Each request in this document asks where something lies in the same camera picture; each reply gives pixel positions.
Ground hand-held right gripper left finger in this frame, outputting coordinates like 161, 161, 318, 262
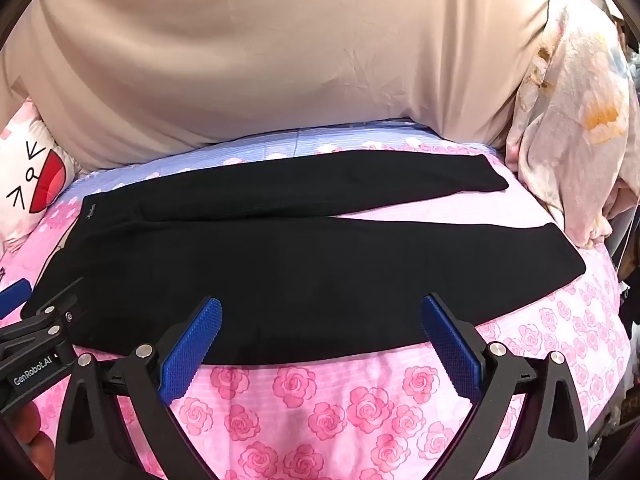
54, 296, 223, 480

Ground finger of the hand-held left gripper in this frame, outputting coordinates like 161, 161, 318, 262
0, 277, 85, 356
0, 281, 32, 318

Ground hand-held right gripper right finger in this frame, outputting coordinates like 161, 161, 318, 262
420, 294, 591, 480

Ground black pants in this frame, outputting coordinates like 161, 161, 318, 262
22, 152, 587, 366

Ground person's left hand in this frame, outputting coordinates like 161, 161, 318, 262
10, 402, 55, 478

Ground cartoon cat face pillow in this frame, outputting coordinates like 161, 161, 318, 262
0, 100, 78, 246

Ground pink rose print bedsheet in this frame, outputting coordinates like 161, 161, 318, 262
0, 117, 631, 480

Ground dark cloth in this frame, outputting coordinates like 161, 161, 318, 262
607, 195, 640, 341

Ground pale floral cloth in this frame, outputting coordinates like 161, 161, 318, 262
505, 0, 633, 248

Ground beige quilt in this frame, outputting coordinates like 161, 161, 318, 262
0, 0, 566, 173

